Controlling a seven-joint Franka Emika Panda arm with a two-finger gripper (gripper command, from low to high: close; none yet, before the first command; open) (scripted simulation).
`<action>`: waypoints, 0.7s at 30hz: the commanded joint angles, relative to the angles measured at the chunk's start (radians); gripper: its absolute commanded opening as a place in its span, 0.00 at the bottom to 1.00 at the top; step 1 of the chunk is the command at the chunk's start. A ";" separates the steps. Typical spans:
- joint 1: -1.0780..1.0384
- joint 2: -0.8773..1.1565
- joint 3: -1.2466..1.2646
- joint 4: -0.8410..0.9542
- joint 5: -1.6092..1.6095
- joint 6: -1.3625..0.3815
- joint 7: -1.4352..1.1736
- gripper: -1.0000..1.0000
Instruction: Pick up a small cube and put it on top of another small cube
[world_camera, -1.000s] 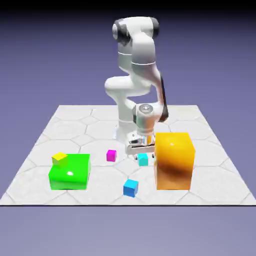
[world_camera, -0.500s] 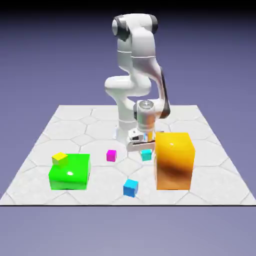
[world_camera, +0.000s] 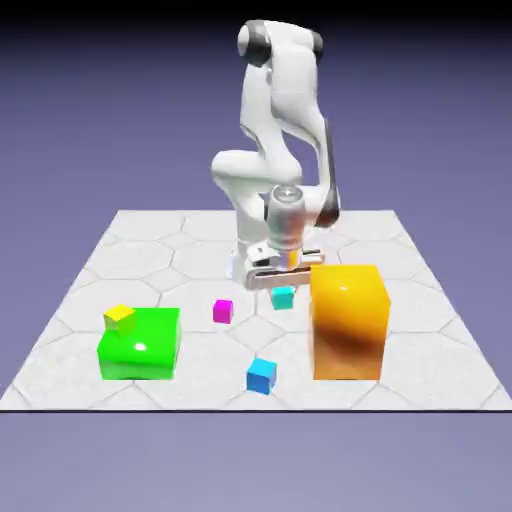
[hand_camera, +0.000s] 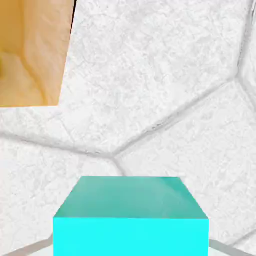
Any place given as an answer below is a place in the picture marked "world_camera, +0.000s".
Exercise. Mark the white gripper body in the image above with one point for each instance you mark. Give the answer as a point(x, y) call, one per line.
point(276, 276)

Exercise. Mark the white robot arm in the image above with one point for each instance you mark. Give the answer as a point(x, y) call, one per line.
point(280, 120)

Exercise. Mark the small cyan cube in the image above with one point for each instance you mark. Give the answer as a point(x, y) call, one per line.
point(282, 298)

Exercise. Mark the small magenta cube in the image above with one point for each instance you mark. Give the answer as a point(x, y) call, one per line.
point(222, 312)

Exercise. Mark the small blue cube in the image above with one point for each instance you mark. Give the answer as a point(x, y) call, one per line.
point(260, 376)

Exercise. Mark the small yellow cube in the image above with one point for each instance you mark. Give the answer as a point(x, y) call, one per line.
point(119, 318)

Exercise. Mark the large orange box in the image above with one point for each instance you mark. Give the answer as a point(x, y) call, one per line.
point(348, 320)

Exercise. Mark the large green box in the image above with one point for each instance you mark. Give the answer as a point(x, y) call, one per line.
point(140, 348)

